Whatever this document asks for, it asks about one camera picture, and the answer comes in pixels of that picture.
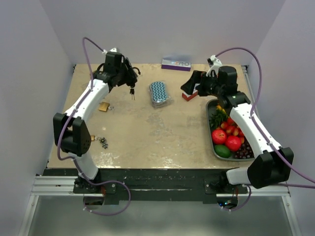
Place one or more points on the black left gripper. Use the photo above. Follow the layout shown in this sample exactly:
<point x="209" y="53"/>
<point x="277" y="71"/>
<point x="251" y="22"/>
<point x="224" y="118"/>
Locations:
<point x="126" y="65"/>

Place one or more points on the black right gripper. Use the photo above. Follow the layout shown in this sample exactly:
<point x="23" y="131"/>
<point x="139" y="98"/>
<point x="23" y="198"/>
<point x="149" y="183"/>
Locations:
<point x="195" y="78"/>

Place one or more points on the black-headed key bunch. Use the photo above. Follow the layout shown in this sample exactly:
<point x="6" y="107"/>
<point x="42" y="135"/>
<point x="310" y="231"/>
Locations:
<point x="133" y="93"/>

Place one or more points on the black padlock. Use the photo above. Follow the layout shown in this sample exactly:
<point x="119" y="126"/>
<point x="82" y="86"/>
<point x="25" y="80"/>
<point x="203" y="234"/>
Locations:
<point x="135" y="71"/>

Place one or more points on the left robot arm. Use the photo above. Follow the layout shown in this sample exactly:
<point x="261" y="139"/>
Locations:
<point x="71" y="133"/>

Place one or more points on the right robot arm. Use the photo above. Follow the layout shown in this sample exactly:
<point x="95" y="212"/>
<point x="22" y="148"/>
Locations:
<point x="271" y="160"/>

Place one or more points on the red white box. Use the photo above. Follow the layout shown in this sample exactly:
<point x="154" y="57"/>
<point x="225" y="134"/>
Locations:
<point x="188" y="97"/>

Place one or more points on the grey fruit tray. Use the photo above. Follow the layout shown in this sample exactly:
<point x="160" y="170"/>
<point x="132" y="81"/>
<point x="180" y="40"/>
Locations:
<point x="230" y="128"/>

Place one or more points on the blue zigzag pouch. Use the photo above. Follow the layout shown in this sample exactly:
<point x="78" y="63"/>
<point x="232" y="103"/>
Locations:
<point x="159" y="94"/>

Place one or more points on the purple white box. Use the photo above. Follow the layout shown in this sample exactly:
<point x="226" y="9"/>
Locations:
<point x="176" y="62"/>

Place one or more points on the toy pineapple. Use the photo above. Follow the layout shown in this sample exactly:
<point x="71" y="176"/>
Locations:
<point x="217" y="117"/>

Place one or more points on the brass padlock with keys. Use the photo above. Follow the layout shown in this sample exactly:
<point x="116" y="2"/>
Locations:
<point x="104" y="107"/>

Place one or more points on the red apple left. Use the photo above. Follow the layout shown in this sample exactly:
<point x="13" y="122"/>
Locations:
<point x="219" y="137"/>

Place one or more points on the red apple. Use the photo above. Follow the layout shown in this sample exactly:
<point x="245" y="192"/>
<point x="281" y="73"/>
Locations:
<point x="233" y="143"/>
<point x="219" y="137"/>

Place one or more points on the red apple right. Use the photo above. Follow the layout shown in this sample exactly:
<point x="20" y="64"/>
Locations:
<point x="233" y="143"/>

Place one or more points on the green avocado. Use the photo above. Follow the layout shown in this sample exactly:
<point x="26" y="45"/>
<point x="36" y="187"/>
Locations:
<point x="222" y="151"/>

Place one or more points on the dark grapes bunch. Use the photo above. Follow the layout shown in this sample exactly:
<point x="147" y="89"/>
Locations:
<point x="245" y="152"/>

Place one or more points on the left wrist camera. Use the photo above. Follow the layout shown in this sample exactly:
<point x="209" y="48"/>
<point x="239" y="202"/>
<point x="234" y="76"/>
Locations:
<point x="114" y="51"/>

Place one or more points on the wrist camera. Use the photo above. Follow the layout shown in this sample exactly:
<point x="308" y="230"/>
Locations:
<point x="114" y="51"/>
<point x="214" y="65"/>

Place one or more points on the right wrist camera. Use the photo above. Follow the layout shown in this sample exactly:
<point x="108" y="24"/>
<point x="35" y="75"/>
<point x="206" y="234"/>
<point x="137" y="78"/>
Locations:
<point x="214" y="65"/>

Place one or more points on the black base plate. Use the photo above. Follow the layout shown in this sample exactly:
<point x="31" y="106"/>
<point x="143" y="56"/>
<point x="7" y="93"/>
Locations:
<point x="177" y="185"/>

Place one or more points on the aluminium rail frame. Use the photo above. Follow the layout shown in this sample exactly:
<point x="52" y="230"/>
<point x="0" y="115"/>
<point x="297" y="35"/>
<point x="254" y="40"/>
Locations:
<point x="63" y="186"/>

